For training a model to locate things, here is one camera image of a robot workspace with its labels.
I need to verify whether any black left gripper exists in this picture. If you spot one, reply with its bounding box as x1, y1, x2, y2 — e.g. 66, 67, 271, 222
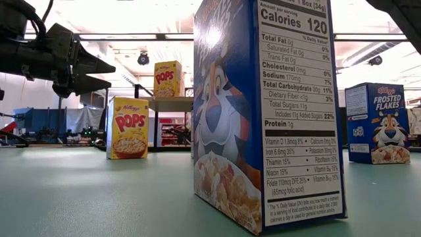
45, 22, 117, 99

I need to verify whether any yellow Corn Pops cereal box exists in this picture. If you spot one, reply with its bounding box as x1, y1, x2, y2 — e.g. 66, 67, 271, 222
153, 60, 186, 99
105, 95, 150, 161

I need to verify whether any blue Frosted Flakes cereal box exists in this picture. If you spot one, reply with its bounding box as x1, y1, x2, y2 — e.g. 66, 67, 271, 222
192, 0, 349, 236
344, 82, 412, 165

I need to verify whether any grey tarp cloth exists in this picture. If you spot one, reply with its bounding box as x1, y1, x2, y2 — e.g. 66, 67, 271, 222
65, 105, 105, 133

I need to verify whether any black background stand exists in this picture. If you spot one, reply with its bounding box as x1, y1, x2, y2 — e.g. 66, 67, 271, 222
55, 97, 66, 132

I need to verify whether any background robot workbench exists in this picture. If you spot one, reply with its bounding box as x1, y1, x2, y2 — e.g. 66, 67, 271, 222
31, 124, 107, 146

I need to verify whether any blue partition panel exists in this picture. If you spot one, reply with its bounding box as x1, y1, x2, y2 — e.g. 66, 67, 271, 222
12, 107, 68, 133

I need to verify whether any red machine part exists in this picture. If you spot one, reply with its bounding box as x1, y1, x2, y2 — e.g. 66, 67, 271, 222
0, 120, 19, 136

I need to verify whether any red storage rack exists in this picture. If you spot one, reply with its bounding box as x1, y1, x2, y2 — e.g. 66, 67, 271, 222
159, 117, 192, 146

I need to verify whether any white patterned panel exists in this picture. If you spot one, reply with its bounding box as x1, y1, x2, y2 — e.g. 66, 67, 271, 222
407, 107, 421, 136

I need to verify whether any wooden shelf black metal frame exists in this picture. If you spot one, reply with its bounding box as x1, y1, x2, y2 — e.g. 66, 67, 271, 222
133, 84, 195, 153

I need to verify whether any black curved hose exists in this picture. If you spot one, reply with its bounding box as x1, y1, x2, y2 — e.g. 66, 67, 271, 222
0, 130, 31, 148

